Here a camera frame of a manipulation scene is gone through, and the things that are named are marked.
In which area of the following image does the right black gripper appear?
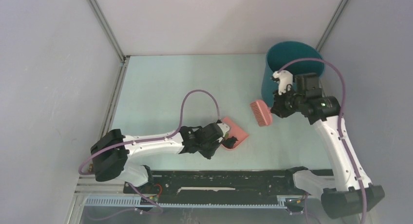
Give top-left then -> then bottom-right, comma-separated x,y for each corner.
271,86 -> 305,118

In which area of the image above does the pink plastic hand brush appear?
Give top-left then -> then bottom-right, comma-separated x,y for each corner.
249,99 -> 273,127

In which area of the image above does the pink plastic dustpan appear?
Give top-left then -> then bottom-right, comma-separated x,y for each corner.
222,116 -> 249,150

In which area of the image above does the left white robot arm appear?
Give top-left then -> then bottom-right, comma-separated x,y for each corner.
91,121 -> 237,193

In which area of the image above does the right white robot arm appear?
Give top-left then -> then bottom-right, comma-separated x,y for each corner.
271,70 -> 385,219

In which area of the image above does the large black paper scrap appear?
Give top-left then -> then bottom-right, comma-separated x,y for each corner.
222,136 -> 238,149

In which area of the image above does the teal plastic bucket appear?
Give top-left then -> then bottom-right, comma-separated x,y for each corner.
261,40 -> 325,105

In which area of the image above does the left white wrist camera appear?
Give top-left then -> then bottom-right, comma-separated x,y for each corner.
217,121 -> 231,138

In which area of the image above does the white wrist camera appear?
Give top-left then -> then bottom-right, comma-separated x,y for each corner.
217,121 -> 231,138
272,70 -> 293,95

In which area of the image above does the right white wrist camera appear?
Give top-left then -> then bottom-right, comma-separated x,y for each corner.
272,70 -> 293,95

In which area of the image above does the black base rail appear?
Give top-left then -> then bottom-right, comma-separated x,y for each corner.
137,170 -> 305,206

